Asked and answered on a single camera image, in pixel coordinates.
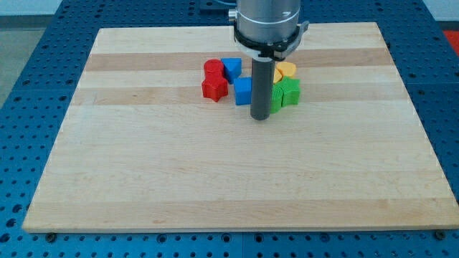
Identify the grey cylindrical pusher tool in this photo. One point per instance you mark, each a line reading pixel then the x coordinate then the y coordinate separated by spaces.
pixel 262 87

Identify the red star block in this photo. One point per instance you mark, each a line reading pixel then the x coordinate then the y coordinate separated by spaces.
pixel 215 88

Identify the red cylinder block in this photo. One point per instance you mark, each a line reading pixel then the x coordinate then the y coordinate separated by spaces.
pixel 213 68

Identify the yellow heart block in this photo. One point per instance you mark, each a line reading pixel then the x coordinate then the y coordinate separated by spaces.
pixel 286 69

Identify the blue cube block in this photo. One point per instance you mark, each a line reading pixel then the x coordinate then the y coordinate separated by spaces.
pixel 243 90

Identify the green ridged block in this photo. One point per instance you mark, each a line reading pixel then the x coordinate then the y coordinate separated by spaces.
pixel 276 99

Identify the green star block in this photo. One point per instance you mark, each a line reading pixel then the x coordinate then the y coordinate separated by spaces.
pixel 291 91

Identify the yellow block behind tool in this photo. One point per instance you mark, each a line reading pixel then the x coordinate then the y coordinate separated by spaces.
pixel 277 76

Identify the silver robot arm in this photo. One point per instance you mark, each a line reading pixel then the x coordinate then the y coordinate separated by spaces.
pixel 267 30

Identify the blue semicircle block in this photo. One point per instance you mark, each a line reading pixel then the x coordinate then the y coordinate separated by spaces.
pixel 232 68

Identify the wooden board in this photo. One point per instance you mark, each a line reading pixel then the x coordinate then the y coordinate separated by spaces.
pixel 141 150

